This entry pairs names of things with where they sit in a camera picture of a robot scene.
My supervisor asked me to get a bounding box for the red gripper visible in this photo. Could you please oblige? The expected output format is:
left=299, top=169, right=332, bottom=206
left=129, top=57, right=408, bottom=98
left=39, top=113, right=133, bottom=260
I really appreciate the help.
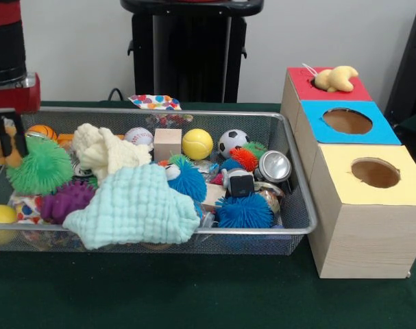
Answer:
left=0, top=72, right=41, bottom=157

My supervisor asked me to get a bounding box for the tan plush bear toy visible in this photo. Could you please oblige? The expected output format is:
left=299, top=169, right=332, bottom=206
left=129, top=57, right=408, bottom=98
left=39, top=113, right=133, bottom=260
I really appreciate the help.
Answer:
left=0, top=118, right=24, bottom=168

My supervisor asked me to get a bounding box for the green spiky toy with eyes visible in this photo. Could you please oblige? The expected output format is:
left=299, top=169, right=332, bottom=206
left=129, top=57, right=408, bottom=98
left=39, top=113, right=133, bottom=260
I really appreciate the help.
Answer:
left=5, top=138, right=75, bottom=196

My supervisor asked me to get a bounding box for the cream knitted cloth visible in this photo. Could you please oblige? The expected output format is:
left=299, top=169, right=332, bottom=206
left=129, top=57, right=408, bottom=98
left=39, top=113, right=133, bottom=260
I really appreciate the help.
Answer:
left=72, top=123, right=154, bottom=182

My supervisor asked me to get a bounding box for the mint green knitted cloth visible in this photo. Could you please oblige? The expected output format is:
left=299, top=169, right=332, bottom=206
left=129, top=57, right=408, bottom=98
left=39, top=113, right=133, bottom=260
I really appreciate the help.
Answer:
left=62, top=163, right=201, bottom=249

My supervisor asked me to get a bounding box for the colourful polka dot cloth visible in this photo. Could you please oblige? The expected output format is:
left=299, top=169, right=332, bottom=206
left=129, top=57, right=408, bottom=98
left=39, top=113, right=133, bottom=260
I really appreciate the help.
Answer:
left=127, top=93, right=182, bottom=112

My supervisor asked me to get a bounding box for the yellow plush toy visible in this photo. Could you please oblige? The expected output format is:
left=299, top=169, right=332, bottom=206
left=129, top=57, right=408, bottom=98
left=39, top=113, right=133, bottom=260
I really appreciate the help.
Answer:
left=302, top=63, right=360, bottom=93

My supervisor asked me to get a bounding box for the wooden box with three holes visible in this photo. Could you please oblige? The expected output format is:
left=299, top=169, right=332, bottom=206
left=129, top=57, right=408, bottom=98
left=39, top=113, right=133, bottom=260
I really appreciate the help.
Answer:
left=280, top=66, right=416, bottom=279

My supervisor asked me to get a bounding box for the small orange basketball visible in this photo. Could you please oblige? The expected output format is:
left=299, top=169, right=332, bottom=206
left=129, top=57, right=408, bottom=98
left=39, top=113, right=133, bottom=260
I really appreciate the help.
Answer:
left=25, top=125, right=58, bottom=141

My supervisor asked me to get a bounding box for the purple spiky toy with eyes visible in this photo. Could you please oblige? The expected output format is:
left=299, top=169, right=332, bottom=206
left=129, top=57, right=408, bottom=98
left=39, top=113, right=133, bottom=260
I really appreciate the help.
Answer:
left=40, top=180, right=97, bottom=224

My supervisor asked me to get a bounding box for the blue spiky toy with eyes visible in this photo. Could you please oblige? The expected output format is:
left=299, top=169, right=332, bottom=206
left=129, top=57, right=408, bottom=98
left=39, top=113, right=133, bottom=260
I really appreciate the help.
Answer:
left=164, top=163, right=208, bottom=202

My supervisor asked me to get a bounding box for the plain yellow ball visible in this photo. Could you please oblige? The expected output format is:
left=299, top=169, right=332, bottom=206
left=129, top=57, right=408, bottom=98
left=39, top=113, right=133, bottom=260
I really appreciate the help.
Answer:
left=181, top=128, right=215, bottom=161

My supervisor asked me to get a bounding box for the small soccer ball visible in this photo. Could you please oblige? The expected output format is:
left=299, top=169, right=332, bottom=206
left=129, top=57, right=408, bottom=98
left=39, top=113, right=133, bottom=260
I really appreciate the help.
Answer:
left=218, top=129, right=250, bottom=159

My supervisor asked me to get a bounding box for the dark green table cloth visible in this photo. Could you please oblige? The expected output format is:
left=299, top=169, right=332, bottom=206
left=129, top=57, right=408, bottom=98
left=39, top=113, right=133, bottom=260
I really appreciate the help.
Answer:
left=0, top=99, right=416, bottom=329

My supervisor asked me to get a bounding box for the blue spiky ball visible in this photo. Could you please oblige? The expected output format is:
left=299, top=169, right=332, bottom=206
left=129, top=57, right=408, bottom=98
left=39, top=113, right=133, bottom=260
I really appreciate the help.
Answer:
left=215, top=195, right=276, bottom=229

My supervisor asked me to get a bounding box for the silver crushed can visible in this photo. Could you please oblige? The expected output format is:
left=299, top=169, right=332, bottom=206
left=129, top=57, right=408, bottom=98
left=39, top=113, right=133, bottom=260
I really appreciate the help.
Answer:
left=254, top=149, right=293, bottom=182

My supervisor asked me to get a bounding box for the black chair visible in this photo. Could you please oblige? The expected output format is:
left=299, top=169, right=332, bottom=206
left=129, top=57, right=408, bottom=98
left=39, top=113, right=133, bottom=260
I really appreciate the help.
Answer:
left=384, top=5, right=416, bottom=130

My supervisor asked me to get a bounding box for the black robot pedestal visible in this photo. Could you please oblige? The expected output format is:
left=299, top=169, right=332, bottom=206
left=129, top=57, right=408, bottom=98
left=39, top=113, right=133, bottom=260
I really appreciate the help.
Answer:
left=120, top=0, right=265, bottom=103

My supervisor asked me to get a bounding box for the shallow wire mesh bin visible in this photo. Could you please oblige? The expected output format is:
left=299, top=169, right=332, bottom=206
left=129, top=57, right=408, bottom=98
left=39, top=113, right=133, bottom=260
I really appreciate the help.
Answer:
left=0, top=106, right=318, bottom=256

